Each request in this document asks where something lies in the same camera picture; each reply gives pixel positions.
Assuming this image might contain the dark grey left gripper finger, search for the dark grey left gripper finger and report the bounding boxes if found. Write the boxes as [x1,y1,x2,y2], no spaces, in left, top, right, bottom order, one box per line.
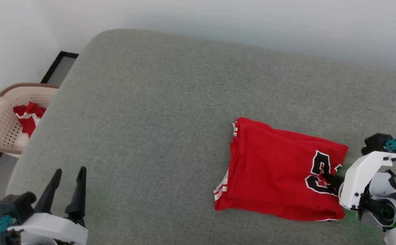
[34,168,63,215]
[65,166,87,227]

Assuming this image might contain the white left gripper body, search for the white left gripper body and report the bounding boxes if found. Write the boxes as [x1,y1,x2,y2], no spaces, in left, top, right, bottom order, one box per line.
[7,212,89,245]

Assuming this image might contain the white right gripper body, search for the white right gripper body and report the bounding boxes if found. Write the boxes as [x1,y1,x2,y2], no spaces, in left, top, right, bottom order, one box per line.
[339,152,396,210]

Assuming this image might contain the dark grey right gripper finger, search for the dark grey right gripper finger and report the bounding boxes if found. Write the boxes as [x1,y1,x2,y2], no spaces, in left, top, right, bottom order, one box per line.
[323,173,345,197]

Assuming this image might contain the red basketball jersey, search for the red basketball jersey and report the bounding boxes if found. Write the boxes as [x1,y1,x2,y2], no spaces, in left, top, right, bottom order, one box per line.
[213,117,349,222]

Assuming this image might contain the red white crumpled garment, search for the red white crumpled garment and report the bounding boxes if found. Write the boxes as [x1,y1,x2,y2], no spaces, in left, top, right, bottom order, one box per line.
[13,101,47,138]

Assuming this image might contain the beige perforated laundry basket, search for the beige perforated laundry basket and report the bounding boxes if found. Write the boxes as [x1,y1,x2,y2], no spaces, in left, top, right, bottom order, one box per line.
[0,83,60,158]

